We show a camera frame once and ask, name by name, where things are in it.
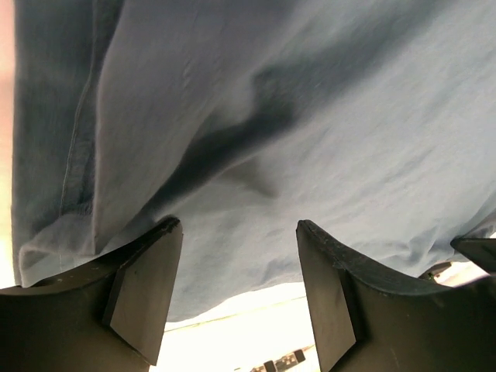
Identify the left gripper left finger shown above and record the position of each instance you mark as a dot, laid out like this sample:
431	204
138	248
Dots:
106	315

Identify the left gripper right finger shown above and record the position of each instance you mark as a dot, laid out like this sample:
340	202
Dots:
368	317

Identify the teal blue t shirt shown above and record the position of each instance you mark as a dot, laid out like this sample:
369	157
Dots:
373	119

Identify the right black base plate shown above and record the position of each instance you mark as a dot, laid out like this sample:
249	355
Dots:
480	261

